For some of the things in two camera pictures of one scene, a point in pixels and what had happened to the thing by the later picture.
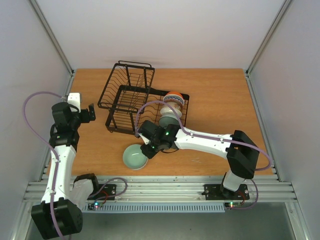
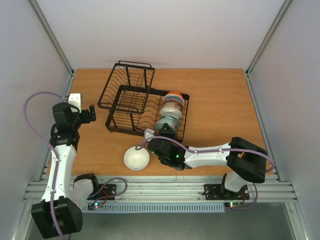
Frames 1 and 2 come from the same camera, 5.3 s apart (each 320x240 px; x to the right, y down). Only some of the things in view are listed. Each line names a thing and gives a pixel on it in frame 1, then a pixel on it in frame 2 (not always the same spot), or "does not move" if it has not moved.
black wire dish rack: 130,102 does not move
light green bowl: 133,158 -> 173,121
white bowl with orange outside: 173,95 does not move
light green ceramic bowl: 164,121 does not move
